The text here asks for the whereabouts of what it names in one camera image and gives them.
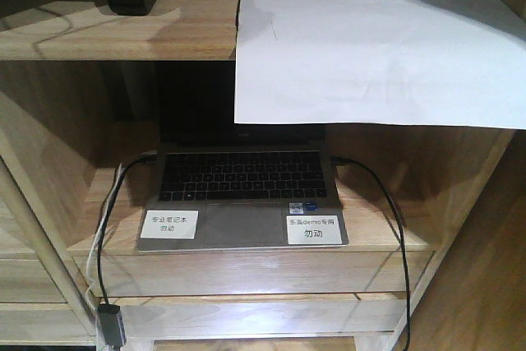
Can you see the white laptop label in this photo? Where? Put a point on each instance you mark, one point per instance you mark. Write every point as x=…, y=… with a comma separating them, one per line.
x=313, y=230
x=170, y=224

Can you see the grey laptop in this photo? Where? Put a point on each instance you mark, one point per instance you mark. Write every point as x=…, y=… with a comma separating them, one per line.
x=244, y=180

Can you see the grey USB hub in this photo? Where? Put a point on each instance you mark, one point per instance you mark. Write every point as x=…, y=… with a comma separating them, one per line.
x=111, y=322

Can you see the wooden shelf unit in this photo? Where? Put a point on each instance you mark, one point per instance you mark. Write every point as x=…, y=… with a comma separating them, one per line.
x=434, y=214

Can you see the white right laptop label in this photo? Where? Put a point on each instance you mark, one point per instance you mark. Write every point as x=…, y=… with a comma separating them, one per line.
x=313, y=230

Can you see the white left laptop label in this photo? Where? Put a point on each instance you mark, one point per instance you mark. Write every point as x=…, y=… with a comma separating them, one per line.
x=170, y=224

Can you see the white paper sheet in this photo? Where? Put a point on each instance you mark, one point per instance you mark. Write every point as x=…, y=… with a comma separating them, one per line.
x=401, y=62

